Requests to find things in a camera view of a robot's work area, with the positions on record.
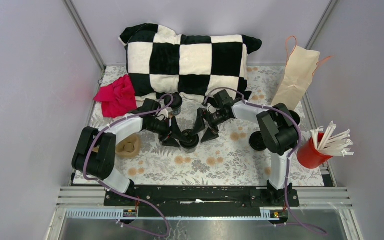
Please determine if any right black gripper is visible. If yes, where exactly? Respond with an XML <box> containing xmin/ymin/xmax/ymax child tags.
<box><xmin>191</xmin><ymin>108</ymin><xmax>231</xmax><ymax>144</ymax></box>

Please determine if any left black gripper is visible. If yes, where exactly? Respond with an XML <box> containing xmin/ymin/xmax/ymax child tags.
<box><xmin>145</xmin><ymin>116</ymin><xmax>186</xmax><ymax>148</ymax></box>

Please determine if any black coffee cup lid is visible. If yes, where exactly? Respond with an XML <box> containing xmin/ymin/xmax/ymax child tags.
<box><xmin>163</xmin><ymin>92</ymin><xmax>183</xmax><ymax>109</ymax></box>

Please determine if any stack of black cups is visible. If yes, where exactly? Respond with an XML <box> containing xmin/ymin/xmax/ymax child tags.
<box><xmin>289</xmin><ymin>110</ymin><xmax>301</xmax><ymax>125</ymax></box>

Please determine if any black printed coffee cup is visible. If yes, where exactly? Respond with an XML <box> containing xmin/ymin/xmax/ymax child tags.
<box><xmin>170</xmin><ymin>107</ymin><xmax>182</xmax><ymax>116</ymax></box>

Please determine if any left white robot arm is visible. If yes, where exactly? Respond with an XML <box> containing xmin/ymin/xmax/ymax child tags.
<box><xmin>71</xmin><ymin>98</ymin><xmax>187</xmax><ymax>206</ymax></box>

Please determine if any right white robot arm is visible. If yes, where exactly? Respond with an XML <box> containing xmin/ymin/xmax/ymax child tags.
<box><xmin>191</xmin><ymin>87</ymin><xmax>302</xmax><ymax>206</ymax></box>

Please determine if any brown cardboard cup carrier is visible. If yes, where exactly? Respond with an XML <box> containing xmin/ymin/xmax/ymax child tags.
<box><xmin>115</xmin><ymin>134</ymin><xmax>142</xmax><ymax>158</ymax></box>

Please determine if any pink cloth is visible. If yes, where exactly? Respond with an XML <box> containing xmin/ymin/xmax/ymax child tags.
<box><xmin>93</xmin><ymin>74</ymin><xmax>137</xmax><ymax>119</ymax></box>

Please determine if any black white checkered pillow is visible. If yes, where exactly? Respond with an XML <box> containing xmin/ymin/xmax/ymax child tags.
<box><xmin>118</xmin><ymin>23</ymin><xmax>263</xmax><ymax>102</ymax></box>

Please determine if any red cup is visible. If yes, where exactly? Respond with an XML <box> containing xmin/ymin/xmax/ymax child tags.
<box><xmin>297</xmin><ymin>137</ymin><xmax>333</xmax><ymax>169</ymax></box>

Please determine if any brown paper bag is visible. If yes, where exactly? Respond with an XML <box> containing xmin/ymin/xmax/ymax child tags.
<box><xmin>271</xmin><ymin>35</ymin><xmax>332</xmax><ymax>110</ymax></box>

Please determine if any white wrapped straws bundle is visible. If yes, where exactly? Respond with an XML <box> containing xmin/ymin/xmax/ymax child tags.
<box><xmin>310</xmin><ymin>121</ymin><xmax>355</xmax><ymax>157</ymax></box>

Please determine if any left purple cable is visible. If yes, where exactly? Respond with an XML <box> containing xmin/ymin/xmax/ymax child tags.
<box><xmin>81</xmin><ymin>93</ymin><xmax>175</xmax><ymax>238</ymax></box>

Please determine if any purple cable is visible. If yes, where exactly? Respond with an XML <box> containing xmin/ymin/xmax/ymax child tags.
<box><xmin>81</xmin><ymin>93</ymin><xmax>175</xmax><ymax>238</ymax></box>
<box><xmin>203</xmin><ymin>87</ymin><xmax>329</xmax><ymax>236</ymax></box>

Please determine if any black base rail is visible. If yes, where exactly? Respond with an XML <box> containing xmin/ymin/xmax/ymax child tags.
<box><xmin>104</xmin><ymin>185</ymin><xmax>300</xmax><ymax>218</ymax></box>

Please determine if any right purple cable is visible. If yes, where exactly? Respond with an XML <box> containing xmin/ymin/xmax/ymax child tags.
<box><xmin>203</xmin><ymin>87</ymin><xmax>329</xmax><ymax>236</ymax></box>

